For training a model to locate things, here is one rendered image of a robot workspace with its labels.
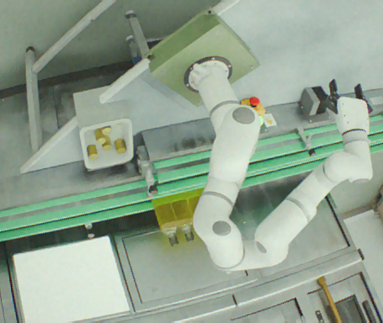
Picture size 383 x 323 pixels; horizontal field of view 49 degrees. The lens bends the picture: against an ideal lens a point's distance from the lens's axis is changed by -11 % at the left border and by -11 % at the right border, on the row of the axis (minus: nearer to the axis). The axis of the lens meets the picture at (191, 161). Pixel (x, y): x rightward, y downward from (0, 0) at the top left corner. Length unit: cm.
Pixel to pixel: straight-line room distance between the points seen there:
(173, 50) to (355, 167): 61
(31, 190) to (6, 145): 49
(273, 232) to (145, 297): 73
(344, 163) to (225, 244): 36
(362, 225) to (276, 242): 467
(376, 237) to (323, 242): 384
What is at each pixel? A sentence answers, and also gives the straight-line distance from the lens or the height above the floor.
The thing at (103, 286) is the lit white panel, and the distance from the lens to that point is 168.
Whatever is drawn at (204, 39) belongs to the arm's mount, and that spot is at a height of 84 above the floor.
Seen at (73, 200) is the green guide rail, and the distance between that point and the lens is 166.
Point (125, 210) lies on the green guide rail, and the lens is 170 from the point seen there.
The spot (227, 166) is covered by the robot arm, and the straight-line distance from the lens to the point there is 109.
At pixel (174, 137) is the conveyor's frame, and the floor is 81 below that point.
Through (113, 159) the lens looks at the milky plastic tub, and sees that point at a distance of 163.
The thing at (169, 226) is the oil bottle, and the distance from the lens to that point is 161.
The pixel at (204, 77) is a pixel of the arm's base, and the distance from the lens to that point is 136.
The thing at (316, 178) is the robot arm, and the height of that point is 128.
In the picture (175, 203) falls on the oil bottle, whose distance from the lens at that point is 165.
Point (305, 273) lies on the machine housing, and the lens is 178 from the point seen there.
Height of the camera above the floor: 178
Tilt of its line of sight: 32 degrees down
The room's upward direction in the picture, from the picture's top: 159 degrees clockwise
